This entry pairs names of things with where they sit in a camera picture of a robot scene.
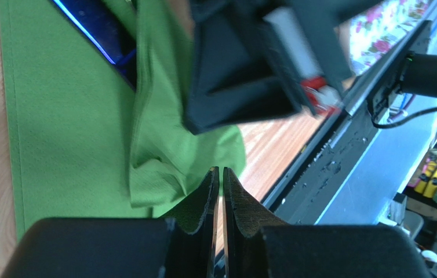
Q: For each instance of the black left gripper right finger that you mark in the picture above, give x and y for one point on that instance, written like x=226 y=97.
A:
x=259 y=244

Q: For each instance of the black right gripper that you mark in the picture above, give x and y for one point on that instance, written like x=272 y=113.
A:
x=247 y=69

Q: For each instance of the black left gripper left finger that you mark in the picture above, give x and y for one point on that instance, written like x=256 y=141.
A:
x=180 y=243

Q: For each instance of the green paper napkin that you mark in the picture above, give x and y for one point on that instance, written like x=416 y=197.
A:
x=82 y=142

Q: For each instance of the floral pattern tray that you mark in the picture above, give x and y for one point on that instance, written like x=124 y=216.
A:
x=375 y=32

